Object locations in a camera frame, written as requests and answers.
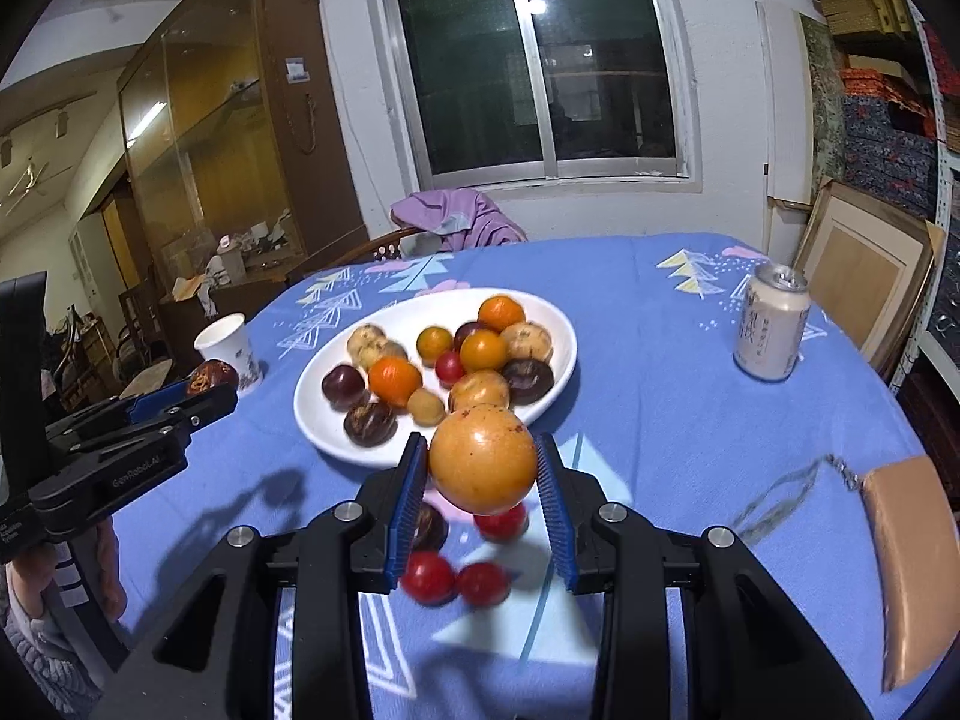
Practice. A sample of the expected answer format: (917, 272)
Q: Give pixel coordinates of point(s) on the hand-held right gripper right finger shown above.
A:
(555, 517)

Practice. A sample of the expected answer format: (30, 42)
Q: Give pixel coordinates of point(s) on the person's left hand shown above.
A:
(109, 562)

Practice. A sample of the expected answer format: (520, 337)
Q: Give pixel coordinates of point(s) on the small tan longan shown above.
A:
(426, 405)

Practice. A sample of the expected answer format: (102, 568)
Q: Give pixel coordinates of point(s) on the wooden glass cabinet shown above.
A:
(225, 127)

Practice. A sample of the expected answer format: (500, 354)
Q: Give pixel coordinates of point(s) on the dark brown water chestnut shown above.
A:
(370, 422)
(212, 376)
(527, 380)
(431, 526)

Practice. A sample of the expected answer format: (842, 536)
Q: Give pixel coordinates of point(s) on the marbled grey panel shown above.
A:
(825, 105)

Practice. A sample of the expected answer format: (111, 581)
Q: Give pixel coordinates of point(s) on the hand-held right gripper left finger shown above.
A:
(405, 517)

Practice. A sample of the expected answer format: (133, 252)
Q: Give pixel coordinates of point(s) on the dark red plum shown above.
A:
(465, 334)
(345, 386)

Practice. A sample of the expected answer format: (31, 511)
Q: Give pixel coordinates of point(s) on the tan round fruit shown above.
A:
(526, 340)
(365, 341)
(394, 349)
(480, 390)

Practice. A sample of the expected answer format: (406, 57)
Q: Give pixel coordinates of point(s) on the white leaning board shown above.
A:
(780, 90)

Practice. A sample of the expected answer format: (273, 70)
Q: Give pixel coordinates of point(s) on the person's left forearm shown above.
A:
(37, 660)

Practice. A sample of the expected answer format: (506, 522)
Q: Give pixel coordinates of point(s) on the orange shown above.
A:
(501, 313)
(395, 380)

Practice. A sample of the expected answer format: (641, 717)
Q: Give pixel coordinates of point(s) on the wooden picture frame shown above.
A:
(862, 277)

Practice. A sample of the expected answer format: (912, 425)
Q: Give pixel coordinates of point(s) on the ceiling fan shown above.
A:
(26, 184)

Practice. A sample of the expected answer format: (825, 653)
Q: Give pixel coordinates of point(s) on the white paper label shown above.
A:
(298, 70)

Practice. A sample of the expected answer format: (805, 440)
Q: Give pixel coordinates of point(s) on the white oval plate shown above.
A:
(555, 330)

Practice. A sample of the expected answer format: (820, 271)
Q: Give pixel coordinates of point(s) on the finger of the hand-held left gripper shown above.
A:
(161, 401)
(214, 405)

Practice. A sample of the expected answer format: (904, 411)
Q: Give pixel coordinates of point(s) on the brown leather pouch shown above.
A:
(911, 562)

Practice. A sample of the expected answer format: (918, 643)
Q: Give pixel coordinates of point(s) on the yellow-green tomato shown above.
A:
(433, 343)

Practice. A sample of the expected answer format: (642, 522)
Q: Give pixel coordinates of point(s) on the stack of patterned boxes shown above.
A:
(877, 127)

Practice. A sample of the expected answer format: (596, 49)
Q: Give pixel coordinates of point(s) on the orange-yellow round fruit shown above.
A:
(484, 457)

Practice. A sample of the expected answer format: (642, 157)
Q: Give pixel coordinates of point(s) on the purple cloth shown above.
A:
(450, 217)

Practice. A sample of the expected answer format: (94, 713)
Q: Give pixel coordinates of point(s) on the dark wooden chair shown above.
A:
(135, 337)

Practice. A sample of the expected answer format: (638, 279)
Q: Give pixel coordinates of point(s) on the yellow tomato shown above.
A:
(484, 351)

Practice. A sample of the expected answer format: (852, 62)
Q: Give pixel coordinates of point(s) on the white drink can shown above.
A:
(772, 322)

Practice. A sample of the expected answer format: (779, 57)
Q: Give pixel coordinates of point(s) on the sliding glass window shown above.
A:
(465, 67)

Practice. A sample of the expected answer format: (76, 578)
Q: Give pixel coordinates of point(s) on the white paper cup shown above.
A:
(221, 341)

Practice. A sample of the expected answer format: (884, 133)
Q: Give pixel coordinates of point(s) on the blue printed tablecloth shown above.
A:
(660, 420)

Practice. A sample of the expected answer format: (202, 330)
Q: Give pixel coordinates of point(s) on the white metal shelf rack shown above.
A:
(937, 165)

